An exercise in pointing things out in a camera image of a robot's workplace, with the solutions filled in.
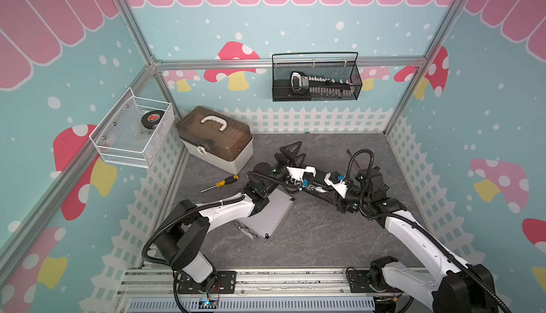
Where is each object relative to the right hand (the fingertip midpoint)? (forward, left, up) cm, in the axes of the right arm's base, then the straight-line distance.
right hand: (322, 191), depth 79 cm
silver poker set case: (-8, +22, -10) cm, 25 cm away
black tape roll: (+22, +64, +19) cm, 70 cm away
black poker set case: (0, +1, +3) cm, 3 cm away
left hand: (+11, +9, +14) cm, 20 cm away
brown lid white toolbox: (+22, +40, +5) cm, 46 cm away
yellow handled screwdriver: (+13, +43, -14) cm, 47 cm away
